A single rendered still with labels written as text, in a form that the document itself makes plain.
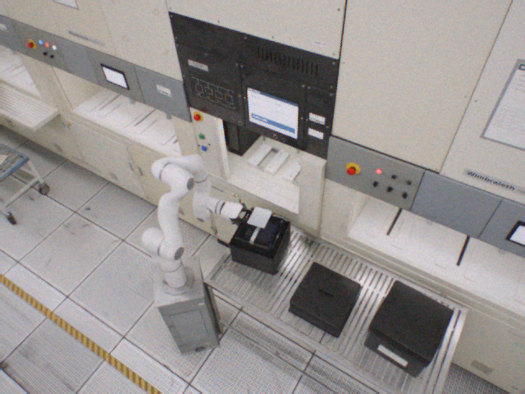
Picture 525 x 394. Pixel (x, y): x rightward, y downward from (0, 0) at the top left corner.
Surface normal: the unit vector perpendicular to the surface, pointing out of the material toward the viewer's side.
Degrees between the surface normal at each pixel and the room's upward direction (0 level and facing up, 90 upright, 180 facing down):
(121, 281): 0
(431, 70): 90
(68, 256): 0
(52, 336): 0
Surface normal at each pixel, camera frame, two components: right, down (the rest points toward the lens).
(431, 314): -0.05, -0.65
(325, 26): -0.54, 0.68
